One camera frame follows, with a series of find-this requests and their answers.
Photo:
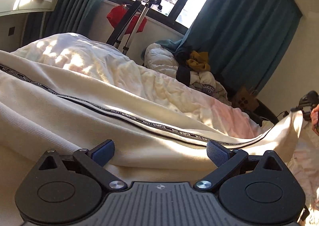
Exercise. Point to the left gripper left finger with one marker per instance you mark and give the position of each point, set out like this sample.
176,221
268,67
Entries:
92,162

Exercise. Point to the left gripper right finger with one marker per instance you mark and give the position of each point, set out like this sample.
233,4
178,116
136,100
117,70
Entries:
228,164

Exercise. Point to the cream zip-up jacket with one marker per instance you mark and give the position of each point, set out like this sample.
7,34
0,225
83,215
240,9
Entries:
44,107

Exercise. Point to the person's right hand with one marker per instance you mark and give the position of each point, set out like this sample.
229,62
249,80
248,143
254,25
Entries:
314,119

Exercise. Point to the brown paper bag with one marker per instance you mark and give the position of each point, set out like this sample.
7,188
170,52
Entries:
245,99

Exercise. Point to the dark navy garment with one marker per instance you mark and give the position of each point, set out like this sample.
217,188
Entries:
183,71

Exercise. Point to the right teal curtain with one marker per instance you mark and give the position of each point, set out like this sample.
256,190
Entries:
245,39

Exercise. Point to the teal curtain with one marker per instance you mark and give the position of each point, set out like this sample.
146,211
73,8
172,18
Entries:
245,39
68,16

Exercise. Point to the mustard yellow garment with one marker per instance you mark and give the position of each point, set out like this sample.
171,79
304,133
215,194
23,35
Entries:
198,61

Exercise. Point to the pink and blue duvet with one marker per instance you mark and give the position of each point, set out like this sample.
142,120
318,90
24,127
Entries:
73,52

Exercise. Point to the red bag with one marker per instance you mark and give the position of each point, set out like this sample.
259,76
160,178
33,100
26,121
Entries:
117,13

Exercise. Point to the left teal curtain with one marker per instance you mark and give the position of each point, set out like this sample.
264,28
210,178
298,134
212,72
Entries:
68,16

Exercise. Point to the black and silver tripod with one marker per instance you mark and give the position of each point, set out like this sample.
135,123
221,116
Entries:
129,20

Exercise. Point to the white dresser desk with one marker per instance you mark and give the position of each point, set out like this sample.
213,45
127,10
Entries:
14,14

